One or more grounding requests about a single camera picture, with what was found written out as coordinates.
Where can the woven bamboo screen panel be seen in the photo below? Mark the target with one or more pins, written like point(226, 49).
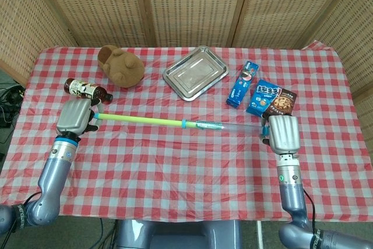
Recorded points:
point(192, 7)
point(93, 7)
point(285, 7)
point(23, 21)

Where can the white table leg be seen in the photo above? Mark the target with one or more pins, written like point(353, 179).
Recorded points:
point(259, 234)

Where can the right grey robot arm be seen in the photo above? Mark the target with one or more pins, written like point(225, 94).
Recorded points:
point(291, 196)

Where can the yellow blue water pump toy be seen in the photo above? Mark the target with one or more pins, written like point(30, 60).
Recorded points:
point(140, 119)

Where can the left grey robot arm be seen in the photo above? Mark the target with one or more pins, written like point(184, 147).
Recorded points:
point(55, 173)

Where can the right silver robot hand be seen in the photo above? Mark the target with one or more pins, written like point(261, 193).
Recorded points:
point(284, 133)

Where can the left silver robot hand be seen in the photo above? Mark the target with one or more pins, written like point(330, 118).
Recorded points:
point(73, 116)

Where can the brown plush bear toy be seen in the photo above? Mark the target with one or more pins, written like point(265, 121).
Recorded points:
point(125, 68)

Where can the dark tea bottle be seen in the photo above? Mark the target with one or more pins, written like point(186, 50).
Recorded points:
point(84, 89)

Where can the steel rectangular tray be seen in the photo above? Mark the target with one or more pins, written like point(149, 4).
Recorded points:
point(193, 74)

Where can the red white checkered tablecloth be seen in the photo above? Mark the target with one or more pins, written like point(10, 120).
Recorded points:
point(175, 167)

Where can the grey robot torso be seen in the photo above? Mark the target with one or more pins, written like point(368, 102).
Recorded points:
point(175, 234)

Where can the wide blue cookie box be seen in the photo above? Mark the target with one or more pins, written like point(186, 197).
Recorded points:
point(271, 98)

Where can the slim blue Oreo box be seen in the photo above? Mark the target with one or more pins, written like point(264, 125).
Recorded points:
point(242, 85)

